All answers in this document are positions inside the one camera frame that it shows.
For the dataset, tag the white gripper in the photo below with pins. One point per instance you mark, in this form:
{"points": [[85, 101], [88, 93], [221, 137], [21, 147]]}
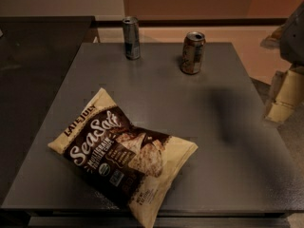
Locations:
{"points": [[293, 38]]}

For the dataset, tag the orange soda can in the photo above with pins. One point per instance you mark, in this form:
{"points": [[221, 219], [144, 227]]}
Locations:
{"points": [[192, 52]]}

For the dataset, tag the sea salt chips bag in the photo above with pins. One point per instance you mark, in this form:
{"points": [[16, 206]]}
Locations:
{"points": [[134, 167]]}

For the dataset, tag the slim silver blue can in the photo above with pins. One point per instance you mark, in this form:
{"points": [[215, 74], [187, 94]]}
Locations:
{"points": [[131, 37]]}

